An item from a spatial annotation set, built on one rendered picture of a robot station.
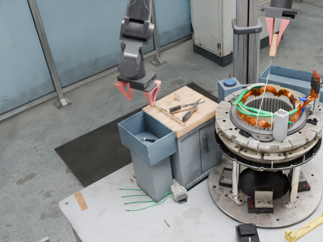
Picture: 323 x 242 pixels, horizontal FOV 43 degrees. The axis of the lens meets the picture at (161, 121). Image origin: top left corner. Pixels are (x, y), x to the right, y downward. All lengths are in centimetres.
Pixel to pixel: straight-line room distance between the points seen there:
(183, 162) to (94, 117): 197
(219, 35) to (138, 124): 230
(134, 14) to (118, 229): 71
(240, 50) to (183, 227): 74
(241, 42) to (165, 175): 62
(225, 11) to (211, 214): 236
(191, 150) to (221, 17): 228
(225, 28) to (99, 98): 123
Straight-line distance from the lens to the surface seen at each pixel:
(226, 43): 363
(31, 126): 340
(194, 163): 143
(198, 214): 140
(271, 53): 116
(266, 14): 113
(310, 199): 145
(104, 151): 291
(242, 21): 163
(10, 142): 330
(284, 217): 138
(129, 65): 107
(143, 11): 107
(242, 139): 119
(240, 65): 170
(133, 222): 141
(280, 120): 114
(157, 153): 127
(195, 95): 143
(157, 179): 138
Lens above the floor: 186
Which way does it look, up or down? 37 degrees down
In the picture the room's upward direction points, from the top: 7 degrees counter-clockwise
